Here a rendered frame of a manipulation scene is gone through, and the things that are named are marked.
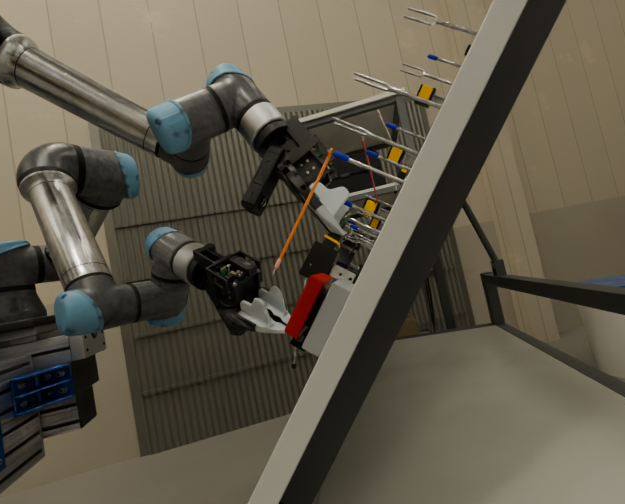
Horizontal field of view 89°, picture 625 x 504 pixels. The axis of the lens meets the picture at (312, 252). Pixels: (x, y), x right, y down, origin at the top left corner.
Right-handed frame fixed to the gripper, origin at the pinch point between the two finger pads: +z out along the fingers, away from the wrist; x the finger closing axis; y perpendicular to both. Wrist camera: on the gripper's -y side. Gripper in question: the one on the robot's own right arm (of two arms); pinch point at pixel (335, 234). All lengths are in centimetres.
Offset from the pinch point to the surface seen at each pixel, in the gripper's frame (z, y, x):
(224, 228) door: -109, -51, 206
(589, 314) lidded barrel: 119, 125, 210
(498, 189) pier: 9, 183, 279
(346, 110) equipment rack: -60, 48, 84
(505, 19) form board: 3.0, 12.7, -31.4
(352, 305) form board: 10.4, -4.7, -28.4
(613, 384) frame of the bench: 54, 26, 25
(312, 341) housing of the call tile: 10.6, -8.7, -24.5
